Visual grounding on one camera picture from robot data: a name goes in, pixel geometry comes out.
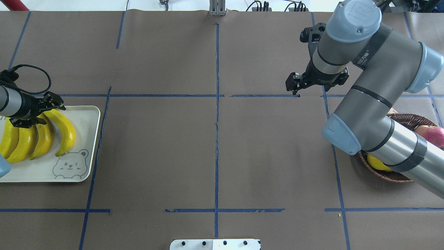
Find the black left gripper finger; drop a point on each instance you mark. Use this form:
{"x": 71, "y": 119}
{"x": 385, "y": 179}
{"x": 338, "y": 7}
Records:
{"x": 51, "y": 101}

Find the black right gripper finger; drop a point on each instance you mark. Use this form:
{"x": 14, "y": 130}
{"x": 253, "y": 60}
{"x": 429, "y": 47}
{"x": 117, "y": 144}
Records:
{"x": 293, "y": 82}

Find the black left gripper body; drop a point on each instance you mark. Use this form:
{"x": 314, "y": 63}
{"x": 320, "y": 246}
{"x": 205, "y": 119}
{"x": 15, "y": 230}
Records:
{"x": 28, "y": 107}

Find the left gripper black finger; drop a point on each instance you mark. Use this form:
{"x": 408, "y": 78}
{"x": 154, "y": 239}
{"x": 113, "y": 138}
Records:
{"x": 27, "y": 123}

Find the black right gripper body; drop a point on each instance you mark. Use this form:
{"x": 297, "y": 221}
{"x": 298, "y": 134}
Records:
{"x": 323, "y": 78}

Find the yellow banana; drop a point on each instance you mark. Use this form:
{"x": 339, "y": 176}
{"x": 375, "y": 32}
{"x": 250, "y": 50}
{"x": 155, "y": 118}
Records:
{"x": 22, "y": 144}
{"x": 67, "y": 130}
{"x": 45, "y": 138}
{"x": 9, "y": 139}

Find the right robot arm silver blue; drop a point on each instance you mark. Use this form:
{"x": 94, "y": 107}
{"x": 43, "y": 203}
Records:
{"x": 391, "y": 64}

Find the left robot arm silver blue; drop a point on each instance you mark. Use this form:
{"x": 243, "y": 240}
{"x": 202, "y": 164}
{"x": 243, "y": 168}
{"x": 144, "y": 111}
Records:
{"x": 7, "y": 101}

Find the white rectangular bear plate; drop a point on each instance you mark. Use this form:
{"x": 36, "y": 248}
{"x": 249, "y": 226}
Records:
{"x": 73, "y": 166}

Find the brown wicker basket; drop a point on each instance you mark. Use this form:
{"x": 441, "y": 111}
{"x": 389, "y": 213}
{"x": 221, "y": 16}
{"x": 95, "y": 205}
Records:
{"x": 411, "y": 122}

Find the red cylinder bottle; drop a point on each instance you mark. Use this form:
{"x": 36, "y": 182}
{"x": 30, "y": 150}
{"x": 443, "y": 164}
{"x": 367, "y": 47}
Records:
{"x": 15, "y": 5}

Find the yellow lemon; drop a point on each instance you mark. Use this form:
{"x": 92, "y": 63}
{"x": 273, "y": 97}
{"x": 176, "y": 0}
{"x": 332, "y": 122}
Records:
{"x": 377, "y": 164}

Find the pink peach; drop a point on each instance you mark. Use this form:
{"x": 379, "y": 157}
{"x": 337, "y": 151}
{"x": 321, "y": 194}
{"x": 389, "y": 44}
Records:
{"x": 433, "y": 134}

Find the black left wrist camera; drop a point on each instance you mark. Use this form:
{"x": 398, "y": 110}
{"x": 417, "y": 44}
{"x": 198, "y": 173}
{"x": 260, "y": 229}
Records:
{"x": 8, "y": 78}

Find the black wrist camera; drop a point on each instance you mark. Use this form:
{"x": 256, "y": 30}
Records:
{"x": 8, "y": 78}
{"x": 311, "y": 36}

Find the aluminium frame post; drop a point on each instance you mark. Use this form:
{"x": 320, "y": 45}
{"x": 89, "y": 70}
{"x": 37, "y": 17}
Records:
{"x": 217, "y": 7}

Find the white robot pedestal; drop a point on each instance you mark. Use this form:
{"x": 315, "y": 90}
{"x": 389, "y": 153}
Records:
{"x": 215, "y": 244}

